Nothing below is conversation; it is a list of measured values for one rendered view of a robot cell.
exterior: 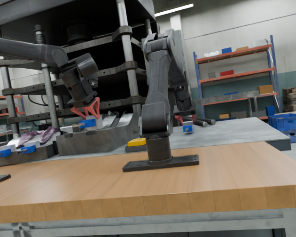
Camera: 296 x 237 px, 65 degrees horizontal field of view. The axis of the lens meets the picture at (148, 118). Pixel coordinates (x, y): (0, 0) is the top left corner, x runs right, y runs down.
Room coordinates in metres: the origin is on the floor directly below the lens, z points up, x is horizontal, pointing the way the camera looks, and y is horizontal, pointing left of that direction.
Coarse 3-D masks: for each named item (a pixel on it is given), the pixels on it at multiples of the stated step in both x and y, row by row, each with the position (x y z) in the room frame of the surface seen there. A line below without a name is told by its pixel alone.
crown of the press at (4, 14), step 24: (0, 0) 1.97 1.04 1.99; (24, 0) 1.91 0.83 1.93; (48, 0) 1.83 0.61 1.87; (72, 0) 1.77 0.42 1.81; (96, 0) 1.81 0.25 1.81; (144, 0) 2.11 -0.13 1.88; (0, 24) 1.98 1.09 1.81; (24, 24) 2.04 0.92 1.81; (48, 24) 2.12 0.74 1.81; (72, 24) 2.12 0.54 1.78; (96, 24) 2.29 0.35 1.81
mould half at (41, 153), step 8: (64, 128) 1.38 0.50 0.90; (72, 128) 1.38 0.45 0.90; (8, 144) 1.15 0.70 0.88; (16, 144) 1.14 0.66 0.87; (48, 144) 1.05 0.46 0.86; (16, 152) 1.00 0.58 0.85; (32, 152) 1.00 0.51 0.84; (40, 152) 1.00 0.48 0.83; (48, 152) 1.01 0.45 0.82; (0, 160) 1.00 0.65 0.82; (8, 160) 1.00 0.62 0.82; (16, 160) 1.00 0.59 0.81; (24, 160) 1.00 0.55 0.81; (32, 160) 1.00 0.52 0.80
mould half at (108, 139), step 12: (108, 120) 1.24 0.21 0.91; (120, 120) 1.20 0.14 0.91; (132, 120) 1.21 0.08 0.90; (84, 132) 0.98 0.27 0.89; (96, 132) 0.96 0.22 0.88; (108, 132) 0.94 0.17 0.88; (120, 132) 1.04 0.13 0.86; (132, 132) 1.18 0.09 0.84; (60, 144) 1.02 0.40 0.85; (72, 144) 1.00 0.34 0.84; (84, 144) 0.98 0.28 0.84; (96, 144) 0.96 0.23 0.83; (108, 144) 0.95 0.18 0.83; (120, 144) 1.03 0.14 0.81
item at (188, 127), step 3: (183, 123) 1.12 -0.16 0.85; (186, 123) 1.11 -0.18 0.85; (189, 123) 1.11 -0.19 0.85; (192, 123) 1.10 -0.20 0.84; (183, 126) 1.08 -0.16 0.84; (186, 126) 1.07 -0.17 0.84; (189, 126) 1.07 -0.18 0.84; (192, 126) 1.08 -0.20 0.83; (183, 129) 1.08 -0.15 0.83; (186, 129) 1.04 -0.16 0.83; (189, 129) 1.07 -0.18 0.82; (192, 129) 1.07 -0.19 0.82; (186, 132) 1.11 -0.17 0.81; (189, 132) 1.11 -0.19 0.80; (192, 132) 1.11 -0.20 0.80
